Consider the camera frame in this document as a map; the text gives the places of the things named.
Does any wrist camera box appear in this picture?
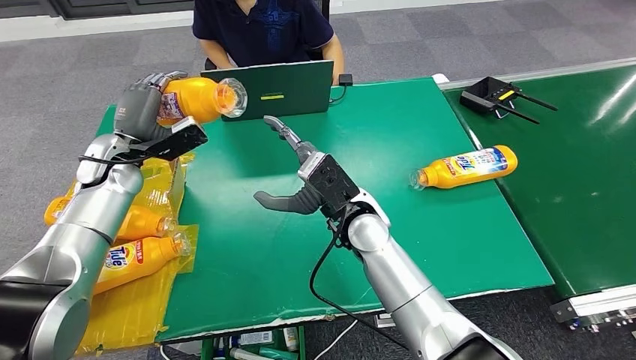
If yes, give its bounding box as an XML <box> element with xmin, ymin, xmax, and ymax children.
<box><xmin>129</xmin><ymin>115</ymin><xmax>209</xmax><ymax>163</ymax></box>
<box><xmin>297</xmin><ymin>151</ymin><xmax>362</xmax><ymax>220</ymax></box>

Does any dark green laptop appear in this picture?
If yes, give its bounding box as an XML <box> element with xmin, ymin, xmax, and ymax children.
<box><xmin>200</xmin><ymin>60</ymin><xmax>335</xmax><ymax>123</ymax></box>

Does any green metal table frame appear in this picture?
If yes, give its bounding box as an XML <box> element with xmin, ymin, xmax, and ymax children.
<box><xmin>200</xmin><ymin>325</ymin><xmax>307</xmax><ymax>360</ymax></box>

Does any green plastic bottle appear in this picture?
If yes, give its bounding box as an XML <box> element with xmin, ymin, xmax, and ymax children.
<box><xmin>258</xmin><ymin>346</ymin><xmax>299</xmax><ymax>360</ymax></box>

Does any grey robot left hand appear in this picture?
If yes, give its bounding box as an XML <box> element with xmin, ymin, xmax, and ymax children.
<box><xmin>114</xmin><ymin>70</ymin><xmax>190</xmax><ymax>143</ymax></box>

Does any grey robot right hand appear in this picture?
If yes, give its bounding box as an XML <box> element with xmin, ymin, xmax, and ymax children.
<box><xmin>253</xmin><ymin>115</ymin><xmax>323</xmax><ymax>216</ymax></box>

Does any white floor cable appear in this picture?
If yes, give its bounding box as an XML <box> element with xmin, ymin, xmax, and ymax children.
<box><xmin>313</xmin><ymin>319</ymin><xmax>359</xmax><ymax>360</ymax></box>

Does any black router with antennas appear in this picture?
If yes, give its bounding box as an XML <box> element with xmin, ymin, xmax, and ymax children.
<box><xmin>459</xmin><ymin>76</ymin><xmax>560</xmax><ymax>126</ymax></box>

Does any orange detergent bottle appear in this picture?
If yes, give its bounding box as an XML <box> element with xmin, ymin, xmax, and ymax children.
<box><xmin>91</xmin><ymin>232</ymin><xmax>193</xmax><ymax>296</ymax></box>
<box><xmin>43</xmin><ymin>195</ymin><xmax>178</xmax><ymax>242</ymax></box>
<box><xmin>410</xmin><ymin>145</ymin><xmax>519</xmax><ymax>192</ymax></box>
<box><xmin>157</xmin><ymin>76</ymin><xmax>249</xmax><ymax>127</ymax></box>

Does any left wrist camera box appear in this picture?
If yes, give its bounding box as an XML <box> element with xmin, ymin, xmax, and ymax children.
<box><xmin>129</xmin><ymin>115</ymin><xmax>209</xmax><ymax>163</ymax></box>

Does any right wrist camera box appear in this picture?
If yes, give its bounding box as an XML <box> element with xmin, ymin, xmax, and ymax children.
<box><xmin>297</xmin><ymin>151</ymin><xmax>362</xmax><ymax>220</ymax></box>

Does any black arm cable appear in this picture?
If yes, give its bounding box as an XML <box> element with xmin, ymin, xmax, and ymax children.
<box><xmin>308</xmin><ymin>208</ymin><xmax>410</xmax><ymax>352</ymax></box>
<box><xmin>77</xmin><ymin>150</ymin><xmax>151</xmax><ymax>168</ymax></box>

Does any green conveyor belt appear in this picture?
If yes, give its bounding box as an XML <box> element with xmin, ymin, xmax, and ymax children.
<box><xmin>439</xmin><ymin>57</ymin><xmax>636</xmax><ymax>333</ymax></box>

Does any yellow plastic sheet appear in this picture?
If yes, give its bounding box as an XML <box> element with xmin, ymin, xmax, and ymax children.
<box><xmin>63</xmin><ymin>152</ymin><xmax>200</xmax><ymax>357</ymax></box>

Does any person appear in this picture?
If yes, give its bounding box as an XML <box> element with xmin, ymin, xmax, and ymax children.
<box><xmin>192</xmin><ymin>0</ymin><xmax>346</xmax><ymax>86</ymax></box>

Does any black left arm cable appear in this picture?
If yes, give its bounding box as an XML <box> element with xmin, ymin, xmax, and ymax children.
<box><xmin>77</xmin><ymin>150</ymin><xmax>151</xmax><ymax>168</ymax></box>

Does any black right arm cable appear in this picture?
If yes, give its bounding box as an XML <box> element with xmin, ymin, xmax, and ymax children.
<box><xmin>308</xmin><ymin>208</ymin><xmax>410</xmax><ymax>352</ymax></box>

